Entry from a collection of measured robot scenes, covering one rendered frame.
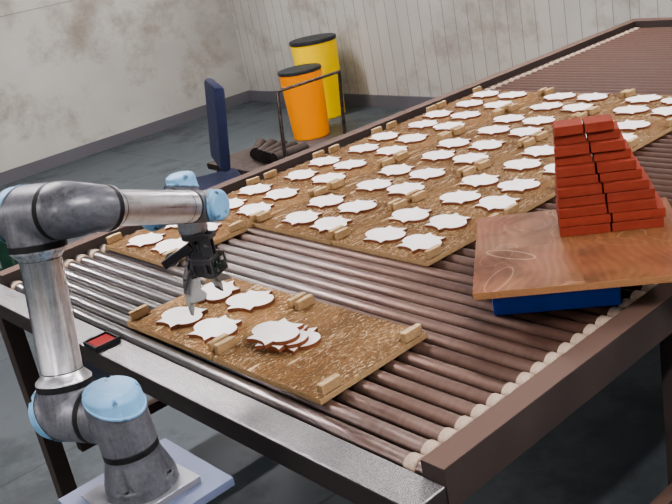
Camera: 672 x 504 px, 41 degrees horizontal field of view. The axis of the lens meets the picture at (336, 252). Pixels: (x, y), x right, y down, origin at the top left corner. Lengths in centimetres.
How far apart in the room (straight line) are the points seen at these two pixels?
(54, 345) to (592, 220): 131
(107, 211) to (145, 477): 53
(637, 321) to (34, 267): 129
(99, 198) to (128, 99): 808
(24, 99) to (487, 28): 446
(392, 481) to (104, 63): 833
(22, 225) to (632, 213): 142
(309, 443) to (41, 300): 61
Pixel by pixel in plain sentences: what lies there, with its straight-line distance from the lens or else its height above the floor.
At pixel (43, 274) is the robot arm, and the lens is 190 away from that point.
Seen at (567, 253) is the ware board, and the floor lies 104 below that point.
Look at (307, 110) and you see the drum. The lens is 819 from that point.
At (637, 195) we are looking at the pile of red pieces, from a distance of 234.
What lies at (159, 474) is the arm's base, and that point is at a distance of 191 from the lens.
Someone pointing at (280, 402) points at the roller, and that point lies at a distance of 205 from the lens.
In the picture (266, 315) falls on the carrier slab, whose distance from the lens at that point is 244.
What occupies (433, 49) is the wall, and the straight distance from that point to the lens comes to 841.
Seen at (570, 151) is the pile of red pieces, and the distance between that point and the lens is 232.
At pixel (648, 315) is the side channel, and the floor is 94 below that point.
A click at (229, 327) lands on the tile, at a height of 95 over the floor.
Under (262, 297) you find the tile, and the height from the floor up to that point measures 95.
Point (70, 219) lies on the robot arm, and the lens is 181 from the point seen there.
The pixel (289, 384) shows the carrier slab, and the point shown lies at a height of 94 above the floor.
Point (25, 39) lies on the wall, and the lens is 942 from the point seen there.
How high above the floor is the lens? 191
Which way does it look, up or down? 21 degrees down
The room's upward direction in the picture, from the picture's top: 11 degrees counter-clockwise
